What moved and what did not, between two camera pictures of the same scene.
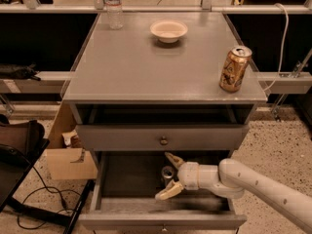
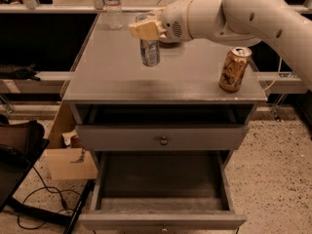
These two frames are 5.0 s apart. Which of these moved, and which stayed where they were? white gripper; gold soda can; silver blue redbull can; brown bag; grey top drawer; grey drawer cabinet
Moved: white gripper; silver blue redbull can
Stayed: grey top drawer; gold soda can; grey drawer cabinet; brown bag
